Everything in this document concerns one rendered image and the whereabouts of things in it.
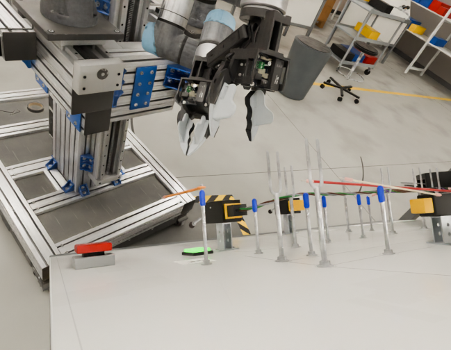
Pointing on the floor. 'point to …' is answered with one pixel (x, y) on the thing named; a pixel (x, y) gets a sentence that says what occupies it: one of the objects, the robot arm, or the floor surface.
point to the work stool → (353, 68)
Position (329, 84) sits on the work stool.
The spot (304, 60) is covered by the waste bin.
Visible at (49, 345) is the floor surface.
